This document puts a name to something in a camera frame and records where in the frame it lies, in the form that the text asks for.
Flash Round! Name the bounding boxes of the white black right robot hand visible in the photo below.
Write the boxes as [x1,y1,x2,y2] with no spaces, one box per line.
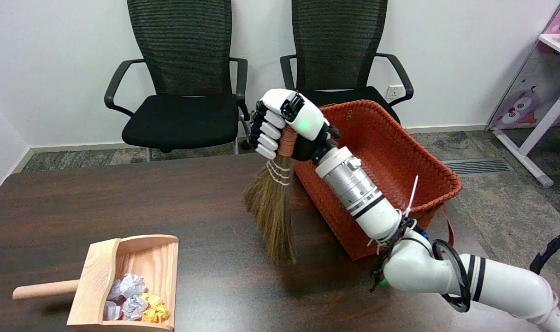
[250,89,341,162]

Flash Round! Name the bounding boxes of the small straw hand broom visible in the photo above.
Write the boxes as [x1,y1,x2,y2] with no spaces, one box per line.
[244,125,298,266]

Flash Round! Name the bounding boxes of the orange woven basket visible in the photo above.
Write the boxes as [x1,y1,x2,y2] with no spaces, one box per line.
[294,99,464,262]

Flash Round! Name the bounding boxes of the black mesh office chair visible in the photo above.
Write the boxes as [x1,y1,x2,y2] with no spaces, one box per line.
[279,0,414,125]
[104,0,253,162]

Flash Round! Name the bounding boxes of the white zip tie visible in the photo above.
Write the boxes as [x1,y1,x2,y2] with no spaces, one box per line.
[402,175,419,218]

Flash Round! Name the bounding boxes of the metal floor vent grille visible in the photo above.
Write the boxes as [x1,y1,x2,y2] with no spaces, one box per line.
[443,158,513,176]

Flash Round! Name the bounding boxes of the pink cartoon desk panel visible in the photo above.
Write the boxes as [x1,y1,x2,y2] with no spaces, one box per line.
[487,0,560,132]

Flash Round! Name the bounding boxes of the crumpled white paper ball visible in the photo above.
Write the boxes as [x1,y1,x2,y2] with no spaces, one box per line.
[104,301,123,321]
[122,295,149,320]
[120,273,147,299]

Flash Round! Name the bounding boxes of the wooden dustpan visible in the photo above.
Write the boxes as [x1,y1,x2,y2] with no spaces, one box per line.
[12,234,179,332]

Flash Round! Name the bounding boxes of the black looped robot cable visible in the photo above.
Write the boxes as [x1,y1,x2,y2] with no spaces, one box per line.
[431,239,472,313]

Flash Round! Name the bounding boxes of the white desk frame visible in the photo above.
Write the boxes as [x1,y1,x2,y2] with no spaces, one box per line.
[494,33,560,188]

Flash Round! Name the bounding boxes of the black arched cable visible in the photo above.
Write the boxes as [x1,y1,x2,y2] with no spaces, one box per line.
[530,228,560,274]

